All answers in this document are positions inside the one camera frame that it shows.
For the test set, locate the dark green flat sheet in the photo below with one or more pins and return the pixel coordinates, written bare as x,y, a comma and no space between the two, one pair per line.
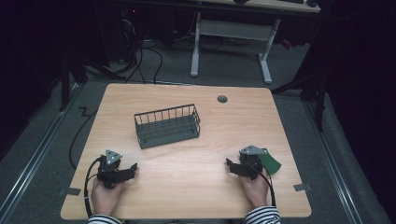
271,164

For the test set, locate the metal floor rail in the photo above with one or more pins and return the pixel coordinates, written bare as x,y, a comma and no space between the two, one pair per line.
334,165
34,158

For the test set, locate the person's right hand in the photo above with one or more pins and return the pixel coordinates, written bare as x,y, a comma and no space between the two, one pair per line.
256,189

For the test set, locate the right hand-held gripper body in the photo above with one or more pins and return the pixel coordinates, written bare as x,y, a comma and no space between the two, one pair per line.
252,161

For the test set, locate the person's left hand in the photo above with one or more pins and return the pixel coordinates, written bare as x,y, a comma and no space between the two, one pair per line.
105,199

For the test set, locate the black metal stand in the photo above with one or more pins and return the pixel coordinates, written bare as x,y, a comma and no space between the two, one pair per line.
314,90
64,84

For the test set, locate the dark computer tower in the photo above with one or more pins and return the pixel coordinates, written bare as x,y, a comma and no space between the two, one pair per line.
129,34

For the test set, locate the white-framed wooden desk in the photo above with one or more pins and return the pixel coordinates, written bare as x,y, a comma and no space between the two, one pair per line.
236,29

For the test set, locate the grey tape piece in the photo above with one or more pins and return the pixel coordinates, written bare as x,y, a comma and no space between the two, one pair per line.
69,191
302,187

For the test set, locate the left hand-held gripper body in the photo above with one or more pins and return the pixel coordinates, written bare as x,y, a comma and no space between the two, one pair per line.
108,174

